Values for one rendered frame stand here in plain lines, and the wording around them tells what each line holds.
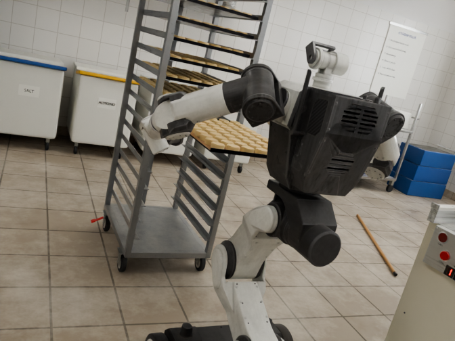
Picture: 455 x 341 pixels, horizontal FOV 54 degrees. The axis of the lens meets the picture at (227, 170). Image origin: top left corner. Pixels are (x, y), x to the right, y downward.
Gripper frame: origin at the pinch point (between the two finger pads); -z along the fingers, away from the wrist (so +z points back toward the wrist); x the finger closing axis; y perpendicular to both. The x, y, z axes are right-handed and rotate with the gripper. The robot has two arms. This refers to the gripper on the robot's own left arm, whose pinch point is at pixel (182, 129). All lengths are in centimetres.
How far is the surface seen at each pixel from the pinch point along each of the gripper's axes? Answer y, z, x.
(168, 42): 25.6, -22.3, 31.2
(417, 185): -135, -439, -73
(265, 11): -5, -54, 55
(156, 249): 17, -37, -74
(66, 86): 226, -208, -40
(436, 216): -99, 0, -2
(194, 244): 4, -58, -74
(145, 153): 25.6, -22.0, -21.5
